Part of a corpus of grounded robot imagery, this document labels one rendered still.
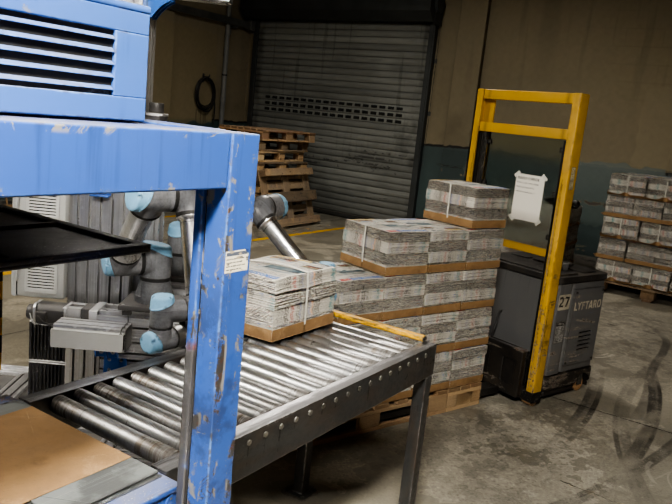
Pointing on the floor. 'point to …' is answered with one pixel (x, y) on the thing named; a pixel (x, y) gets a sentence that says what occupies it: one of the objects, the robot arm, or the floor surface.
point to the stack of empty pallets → (276, 147)
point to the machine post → (216, 328)
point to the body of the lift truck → (516, 291)
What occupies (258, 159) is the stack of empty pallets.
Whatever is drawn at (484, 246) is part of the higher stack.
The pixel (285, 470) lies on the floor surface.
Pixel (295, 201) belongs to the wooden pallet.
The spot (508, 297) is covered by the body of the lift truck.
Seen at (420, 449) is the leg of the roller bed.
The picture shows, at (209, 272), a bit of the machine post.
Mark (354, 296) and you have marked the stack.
